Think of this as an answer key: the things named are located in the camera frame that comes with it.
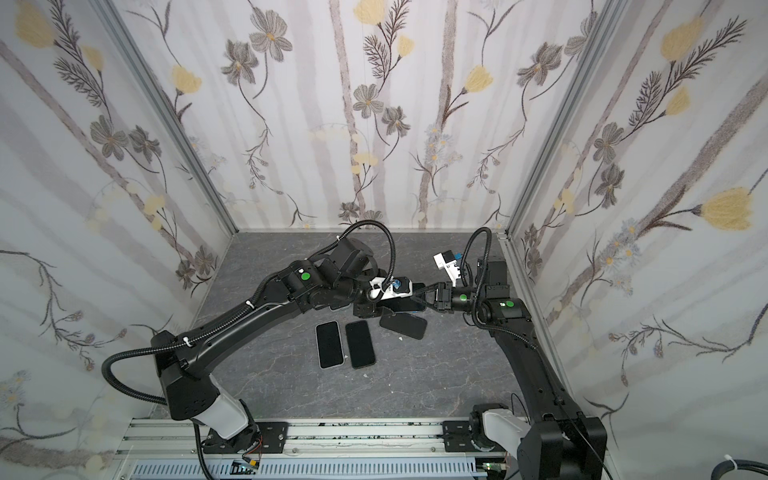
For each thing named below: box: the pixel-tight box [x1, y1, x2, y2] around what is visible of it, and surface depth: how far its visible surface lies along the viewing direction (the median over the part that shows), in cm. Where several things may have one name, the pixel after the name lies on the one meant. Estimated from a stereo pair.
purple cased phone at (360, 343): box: [345, 320, 376, 369], surface depth 92 cm
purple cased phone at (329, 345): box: [314, 320, 345, 370], surface depth 90 cm
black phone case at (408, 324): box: [379, 313, 428, 340], surface depth 97 cm
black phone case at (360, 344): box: [345, 320, 376, 369], surface depth 92 cm
